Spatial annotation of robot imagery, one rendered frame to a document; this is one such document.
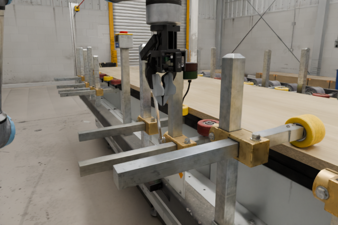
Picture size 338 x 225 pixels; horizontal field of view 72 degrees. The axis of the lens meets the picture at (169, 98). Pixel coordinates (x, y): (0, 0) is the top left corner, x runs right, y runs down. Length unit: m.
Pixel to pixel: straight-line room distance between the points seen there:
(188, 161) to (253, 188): 0.45
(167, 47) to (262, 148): 0.31
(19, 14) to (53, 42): 1.13
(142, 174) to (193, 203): 0.38
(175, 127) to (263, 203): 0.36
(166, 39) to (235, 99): 0.21
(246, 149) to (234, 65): 0.17
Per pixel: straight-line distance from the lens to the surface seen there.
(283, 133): 0.61
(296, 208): 0.77
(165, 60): 0.57
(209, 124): 0.78
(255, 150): 0.49
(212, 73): 2.30
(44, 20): 8.39
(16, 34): 8.35
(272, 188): 0.79
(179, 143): 0.71
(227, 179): 0.58
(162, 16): 0.58
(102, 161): 0.65
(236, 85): 0.51
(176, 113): 0.73
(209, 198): 0.92
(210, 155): 0.46
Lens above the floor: 1.15
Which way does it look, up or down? 12 degrees down
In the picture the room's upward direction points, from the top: straight up
